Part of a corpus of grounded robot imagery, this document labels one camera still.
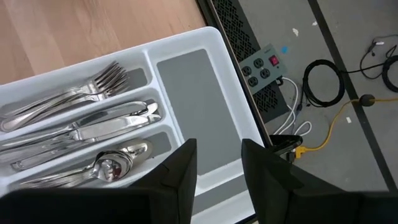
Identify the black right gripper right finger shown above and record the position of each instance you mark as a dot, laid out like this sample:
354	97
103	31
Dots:
289	202

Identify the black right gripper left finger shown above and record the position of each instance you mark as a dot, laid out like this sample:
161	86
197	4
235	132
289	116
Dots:
149	205

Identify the silver spoon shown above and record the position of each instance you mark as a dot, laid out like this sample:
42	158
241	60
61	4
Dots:
133	154
140	147
127	160
107	169
116	171
122	166

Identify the silver fork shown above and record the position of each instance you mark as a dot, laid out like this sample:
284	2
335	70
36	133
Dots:
113	74
116	79
119	84
121	90
107	68

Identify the white cutlery tray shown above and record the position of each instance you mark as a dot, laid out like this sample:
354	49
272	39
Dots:
199	109

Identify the grey power strip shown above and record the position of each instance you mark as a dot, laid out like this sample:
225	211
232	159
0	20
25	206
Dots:
264	67

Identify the blue floor sticker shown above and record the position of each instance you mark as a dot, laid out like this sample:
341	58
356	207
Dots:
284	49

